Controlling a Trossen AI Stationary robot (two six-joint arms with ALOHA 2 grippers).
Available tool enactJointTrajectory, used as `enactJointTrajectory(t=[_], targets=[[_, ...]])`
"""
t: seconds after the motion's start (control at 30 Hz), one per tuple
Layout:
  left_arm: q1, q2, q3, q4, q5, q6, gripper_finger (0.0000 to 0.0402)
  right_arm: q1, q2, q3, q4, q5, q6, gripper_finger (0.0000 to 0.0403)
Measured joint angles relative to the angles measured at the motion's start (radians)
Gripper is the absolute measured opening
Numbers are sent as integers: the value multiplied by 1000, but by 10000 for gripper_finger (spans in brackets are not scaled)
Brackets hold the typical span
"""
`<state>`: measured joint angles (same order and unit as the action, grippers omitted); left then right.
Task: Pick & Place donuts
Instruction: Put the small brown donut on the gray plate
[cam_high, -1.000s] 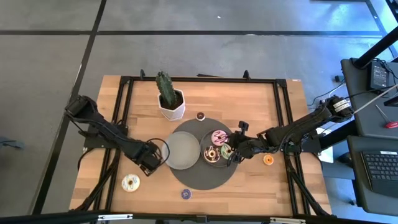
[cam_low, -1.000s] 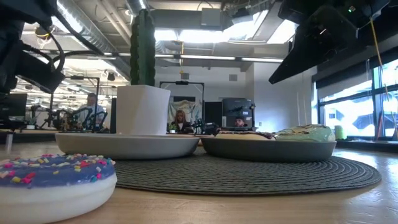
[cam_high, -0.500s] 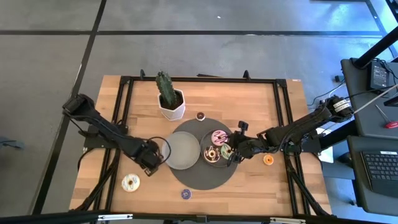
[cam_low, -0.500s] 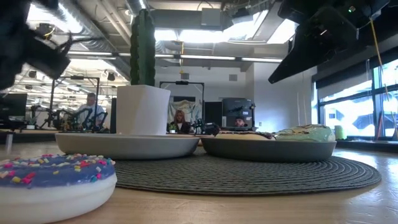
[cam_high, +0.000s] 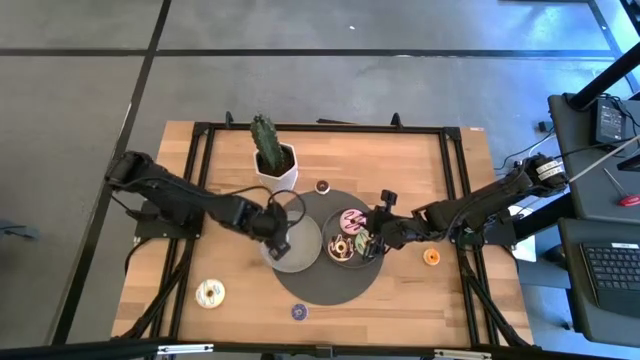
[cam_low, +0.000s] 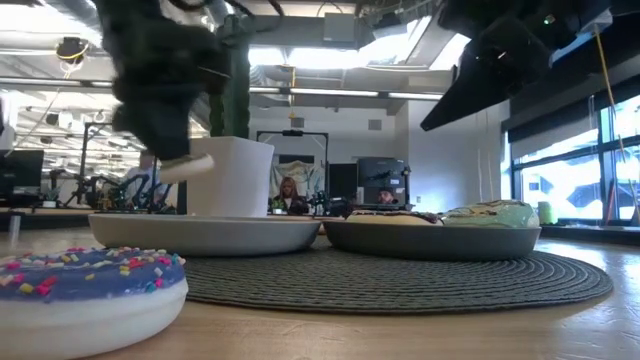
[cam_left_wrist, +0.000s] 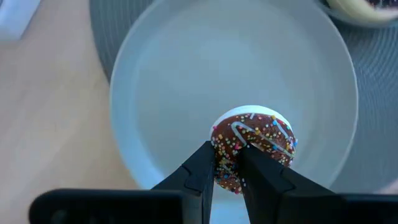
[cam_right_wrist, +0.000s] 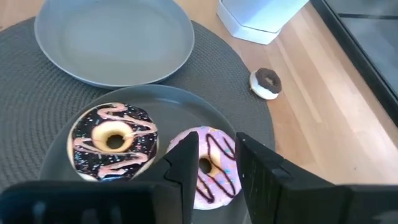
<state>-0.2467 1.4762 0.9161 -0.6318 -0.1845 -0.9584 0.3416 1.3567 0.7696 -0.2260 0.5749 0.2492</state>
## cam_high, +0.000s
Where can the large green glazed donut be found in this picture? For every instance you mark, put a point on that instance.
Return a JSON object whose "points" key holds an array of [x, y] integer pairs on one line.
{"points": [[361, 242]]}

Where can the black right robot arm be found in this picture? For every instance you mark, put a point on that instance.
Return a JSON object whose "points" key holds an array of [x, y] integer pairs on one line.
{"points": [[475, 202]]}

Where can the dark grey keyboard shelf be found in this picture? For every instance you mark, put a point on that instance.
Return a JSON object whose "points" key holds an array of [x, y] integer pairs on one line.
{"points": [[575, 300]]}

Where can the mini purple glazed donut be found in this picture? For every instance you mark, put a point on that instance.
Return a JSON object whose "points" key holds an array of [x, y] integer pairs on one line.
{"points": [[294, 312]]}

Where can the large white glazed donut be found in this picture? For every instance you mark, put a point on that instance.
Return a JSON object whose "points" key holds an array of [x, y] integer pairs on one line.
{"points": [[202, 295]]}

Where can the white faceted plant pot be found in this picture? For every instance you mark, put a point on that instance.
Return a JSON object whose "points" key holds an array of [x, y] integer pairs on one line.
{"points": [[280, 182]]}

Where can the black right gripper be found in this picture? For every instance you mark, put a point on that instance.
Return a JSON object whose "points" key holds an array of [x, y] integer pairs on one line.
{"points": [[395, 227]]}

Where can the black keyboard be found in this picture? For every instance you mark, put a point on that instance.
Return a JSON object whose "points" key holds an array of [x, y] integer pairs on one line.
{"points": [[615, 270]]}

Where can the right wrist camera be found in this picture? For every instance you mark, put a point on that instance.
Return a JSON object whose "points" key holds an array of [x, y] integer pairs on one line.
{"points": [[376, 248]]}

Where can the white paper sheet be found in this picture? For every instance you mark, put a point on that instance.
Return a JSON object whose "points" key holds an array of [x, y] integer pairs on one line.
{"points": [[525, 250]]}

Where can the dark grey plate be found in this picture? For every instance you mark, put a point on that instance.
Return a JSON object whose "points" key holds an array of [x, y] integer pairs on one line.
{"points": [[330, 225]]}

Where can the large chocolate glazed donut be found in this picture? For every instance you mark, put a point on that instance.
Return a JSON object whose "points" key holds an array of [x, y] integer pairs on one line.
{"points": [[334, 252]]}

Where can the black support beam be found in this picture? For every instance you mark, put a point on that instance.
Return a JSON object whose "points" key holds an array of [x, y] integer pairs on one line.
{"points": [[542, 220]]}

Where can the black floor plug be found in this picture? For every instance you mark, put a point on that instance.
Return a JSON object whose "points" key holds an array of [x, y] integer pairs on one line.
{"points": [[542, 126]]}

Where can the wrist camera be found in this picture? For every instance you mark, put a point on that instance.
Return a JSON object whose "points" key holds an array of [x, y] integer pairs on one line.
{"points": [[376, 248], [280, 249]]}

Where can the black diagonal rig post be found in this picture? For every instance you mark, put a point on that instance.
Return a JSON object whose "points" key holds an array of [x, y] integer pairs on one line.
{"points": [[605, 77]]}

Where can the black aluminium table frame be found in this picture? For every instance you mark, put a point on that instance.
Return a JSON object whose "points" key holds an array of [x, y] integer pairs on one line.
{"points": [[325, 128]]}

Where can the round dark grey woven placemat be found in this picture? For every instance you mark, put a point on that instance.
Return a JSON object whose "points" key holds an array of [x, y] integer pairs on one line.
{"points": [[325, 287]]}

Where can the silver frame bracket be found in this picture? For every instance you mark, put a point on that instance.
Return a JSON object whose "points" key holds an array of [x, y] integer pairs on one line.
{"points": [[462, 354], [185, 349]]}

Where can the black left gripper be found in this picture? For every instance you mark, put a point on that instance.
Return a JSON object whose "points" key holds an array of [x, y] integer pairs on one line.
{"points": [[265, 222]]}

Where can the green cactus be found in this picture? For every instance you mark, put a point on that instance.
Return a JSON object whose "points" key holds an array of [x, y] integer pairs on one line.
{"points": [[265, 140]]}

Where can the mini orange glazed donut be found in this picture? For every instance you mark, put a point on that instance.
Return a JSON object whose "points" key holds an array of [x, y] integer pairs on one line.
{"points": [[426, 260]]}

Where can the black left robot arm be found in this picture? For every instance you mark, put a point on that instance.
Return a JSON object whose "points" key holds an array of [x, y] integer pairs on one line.
{"points": [[190, 192]]}

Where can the large pink glazed donut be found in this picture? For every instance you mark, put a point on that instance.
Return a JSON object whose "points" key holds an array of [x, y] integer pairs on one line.
{"points": [[350, 222]]}

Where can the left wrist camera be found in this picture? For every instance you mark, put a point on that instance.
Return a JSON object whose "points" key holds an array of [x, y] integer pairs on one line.
{"points": [[280, 249]]}

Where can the dark grey side desk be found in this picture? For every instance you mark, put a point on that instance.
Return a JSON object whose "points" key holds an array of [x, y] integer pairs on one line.
{"points": [[580, 200]]}

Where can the mini dark chocolate donut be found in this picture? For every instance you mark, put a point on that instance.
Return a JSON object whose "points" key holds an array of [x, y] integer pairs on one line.
{"points": [[318, 189]]}

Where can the black power box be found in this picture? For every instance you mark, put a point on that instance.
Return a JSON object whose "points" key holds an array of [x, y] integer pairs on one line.
{"points": [[610, 122]]}

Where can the black rig crossbeam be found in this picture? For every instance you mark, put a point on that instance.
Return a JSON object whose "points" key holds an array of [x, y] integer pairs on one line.
{"points": [[75, 350]]}

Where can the light grey plate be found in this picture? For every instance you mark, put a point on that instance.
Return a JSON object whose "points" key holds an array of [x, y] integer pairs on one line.
{"points": [[305, 245]]}

